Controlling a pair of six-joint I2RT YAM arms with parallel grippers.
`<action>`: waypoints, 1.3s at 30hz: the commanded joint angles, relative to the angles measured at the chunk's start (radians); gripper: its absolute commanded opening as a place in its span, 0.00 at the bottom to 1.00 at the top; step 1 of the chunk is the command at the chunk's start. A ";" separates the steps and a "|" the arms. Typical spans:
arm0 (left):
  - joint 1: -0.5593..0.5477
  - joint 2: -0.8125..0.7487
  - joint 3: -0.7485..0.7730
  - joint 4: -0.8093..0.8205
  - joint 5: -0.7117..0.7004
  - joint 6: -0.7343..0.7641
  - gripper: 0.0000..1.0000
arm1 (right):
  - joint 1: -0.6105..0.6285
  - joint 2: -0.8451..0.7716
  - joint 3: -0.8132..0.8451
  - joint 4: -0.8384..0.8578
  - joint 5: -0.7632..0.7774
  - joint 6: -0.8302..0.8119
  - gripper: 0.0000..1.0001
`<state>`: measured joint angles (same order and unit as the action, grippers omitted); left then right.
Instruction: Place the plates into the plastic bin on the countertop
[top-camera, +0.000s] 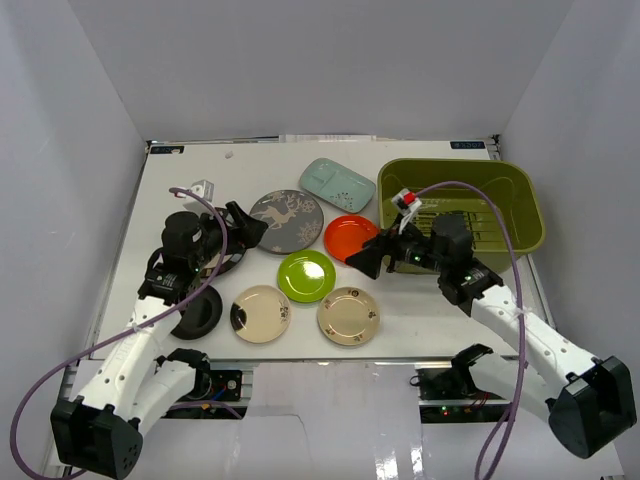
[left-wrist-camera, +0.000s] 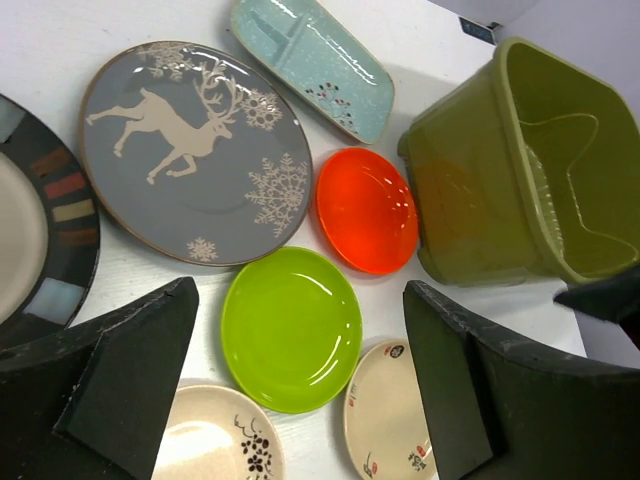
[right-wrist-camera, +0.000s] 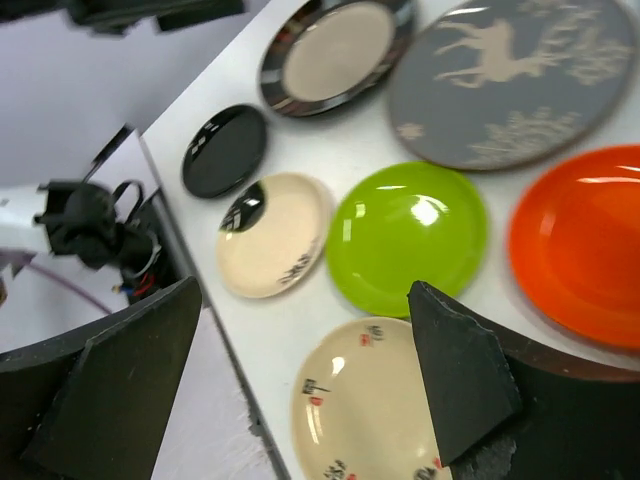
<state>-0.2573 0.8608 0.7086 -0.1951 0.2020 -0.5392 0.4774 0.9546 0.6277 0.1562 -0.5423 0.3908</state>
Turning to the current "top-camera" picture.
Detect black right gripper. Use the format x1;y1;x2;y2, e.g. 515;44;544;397
345;213;448;280

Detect brown striped rim plate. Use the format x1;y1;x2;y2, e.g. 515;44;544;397
149;247;249;276

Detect grey reindeer plate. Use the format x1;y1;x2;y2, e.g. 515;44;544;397
249;190;324;255

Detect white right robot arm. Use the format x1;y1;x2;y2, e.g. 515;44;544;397
346;214;637;459

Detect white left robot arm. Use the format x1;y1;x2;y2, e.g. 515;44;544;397
50;202;268;479

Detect olive green plastic bin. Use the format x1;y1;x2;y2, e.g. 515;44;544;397
377;158;545;275

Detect orange round plate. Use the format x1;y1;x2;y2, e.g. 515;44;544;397
324;215;379;263

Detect light blue rectangular dish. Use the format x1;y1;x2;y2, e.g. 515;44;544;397
299;158;376;214

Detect lime green round plate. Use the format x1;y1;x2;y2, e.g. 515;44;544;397
277;249;337;303

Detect cream floral plate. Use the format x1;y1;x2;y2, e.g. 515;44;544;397
316;287;381;347

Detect cream plate with black patch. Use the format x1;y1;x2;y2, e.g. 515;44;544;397
230;285;292;344

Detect black round plate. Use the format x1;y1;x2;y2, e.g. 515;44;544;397
171;286;223;341

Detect left blue table label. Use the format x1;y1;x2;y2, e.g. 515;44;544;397
149;145;184;155

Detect blue table label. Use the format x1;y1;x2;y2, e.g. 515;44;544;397
149;145;184;155
450;141;486;150

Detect right blue table label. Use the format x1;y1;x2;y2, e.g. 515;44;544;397
450;141;486;150

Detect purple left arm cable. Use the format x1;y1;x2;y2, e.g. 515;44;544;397
9;185;247;477

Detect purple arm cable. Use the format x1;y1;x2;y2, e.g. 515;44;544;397
399;180;529;480
9;185;247;477

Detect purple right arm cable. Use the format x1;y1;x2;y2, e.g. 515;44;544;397
399;180;529;480

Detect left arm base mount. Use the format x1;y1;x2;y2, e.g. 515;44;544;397
165;370;246;420

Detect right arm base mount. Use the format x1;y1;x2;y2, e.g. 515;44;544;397
409;344;509;424

